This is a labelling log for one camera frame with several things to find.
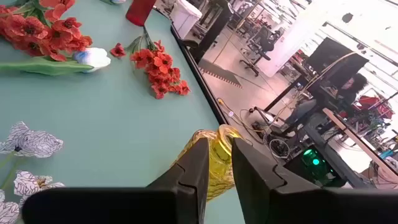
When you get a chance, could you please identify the striped floor ramp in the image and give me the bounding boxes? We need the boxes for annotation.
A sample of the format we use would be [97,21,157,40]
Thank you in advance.
[198,58,243,90]

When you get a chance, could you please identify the green table mat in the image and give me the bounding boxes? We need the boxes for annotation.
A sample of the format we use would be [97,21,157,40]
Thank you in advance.
[0,0,229,224]

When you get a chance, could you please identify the red poppy bunch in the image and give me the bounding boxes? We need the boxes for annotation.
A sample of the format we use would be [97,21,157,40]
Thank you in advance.
[0,0,93,62]
[110,26,191,100]

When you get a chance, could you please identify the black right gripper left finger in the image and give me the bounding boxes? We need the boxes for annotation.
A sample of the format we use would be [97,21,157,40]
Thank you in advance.
[21,136,210,224]

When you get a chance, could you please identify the yellow glass vase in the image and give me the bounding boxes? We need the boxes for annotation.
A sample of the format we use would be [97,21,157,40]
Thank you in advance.
[174,124,244,202]

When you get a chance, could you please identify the white tulip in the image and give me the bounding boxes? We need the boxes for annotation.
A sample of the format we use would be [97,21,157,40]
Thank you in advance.
[0,47,112,77]

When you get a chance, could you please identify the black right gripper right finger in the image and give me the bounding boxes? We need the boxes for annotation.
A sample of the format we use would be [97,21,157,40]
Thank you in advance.
[231,136,398,224]

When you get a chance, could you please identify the black computer tower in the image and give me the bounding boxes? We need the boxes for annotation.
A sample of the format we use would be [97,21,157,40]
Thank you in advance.
[283,144,348,189]

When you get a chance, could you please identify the wooden table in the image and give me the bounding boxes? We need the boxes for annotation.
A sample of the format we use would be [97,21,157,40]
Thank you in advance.
[322,107,398,187]

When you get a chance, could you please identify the white waste bin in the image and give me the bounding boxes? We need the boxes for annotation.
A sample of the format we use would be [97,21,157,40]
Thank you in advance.
[169,0,203,40]

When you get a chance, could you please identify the black table frame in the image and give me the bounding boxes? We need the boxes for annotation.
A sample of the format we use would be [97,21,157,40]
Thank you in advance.
[152,6,231,125]

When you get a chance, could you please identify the white veined flower bunch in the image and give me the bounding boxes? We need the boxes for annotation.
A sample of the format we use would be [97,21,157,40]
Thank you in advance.
[0,121,65,224]

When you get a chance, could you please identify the red glass vase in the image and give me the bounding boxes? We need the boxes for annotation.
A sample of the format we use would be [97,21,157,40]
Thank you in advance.
[125,0,157,27]

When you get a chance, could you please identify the black office chair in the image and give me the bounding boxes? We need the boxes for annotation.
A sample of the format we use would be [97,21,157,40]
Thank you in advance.
[239,26,276,78]

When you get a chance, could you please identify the person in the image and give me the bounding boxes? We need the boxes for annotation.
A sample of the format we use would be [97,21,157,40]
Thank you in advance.
[284,73,369,131]

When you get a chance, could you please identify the black stand post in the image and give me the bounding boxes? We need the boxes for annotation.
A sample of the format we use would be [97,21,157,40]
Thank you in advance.
[188,0,234,64]

